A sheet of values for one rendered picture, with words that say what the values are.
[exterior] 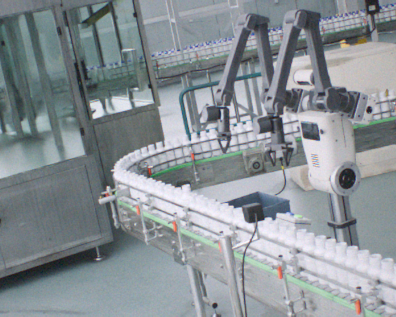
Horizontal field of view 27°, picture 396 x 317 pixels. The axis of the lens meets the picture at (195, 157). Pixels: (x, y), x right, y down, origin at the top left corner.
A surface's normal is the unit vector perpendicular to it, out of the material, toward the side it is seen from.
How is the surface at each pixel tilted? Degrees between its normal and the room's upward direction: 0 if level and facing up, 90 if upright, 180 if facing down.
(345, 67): 90
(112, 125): 90
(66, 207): 90
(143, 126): 90
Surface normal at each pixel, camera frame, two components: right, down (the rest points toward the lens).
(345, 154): 0.46, 0.28
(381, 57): 0.14, 0.18
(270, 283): -0.88, 0.26
